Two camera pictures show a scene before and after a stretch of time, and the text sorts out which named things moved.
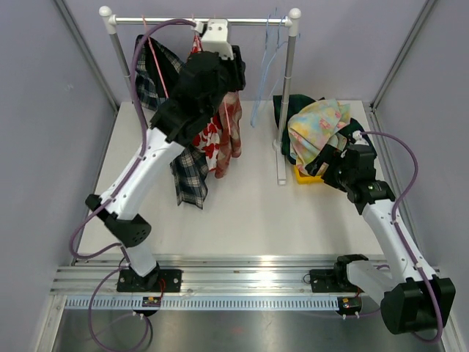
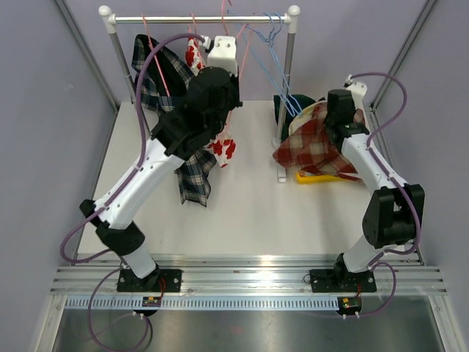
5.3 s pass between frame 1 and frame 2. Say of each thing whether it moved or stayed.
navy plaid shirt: stayed
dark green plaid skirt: stayed
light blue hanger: moved
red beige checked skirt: moved
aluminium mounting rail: stayed
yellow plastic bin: stayed
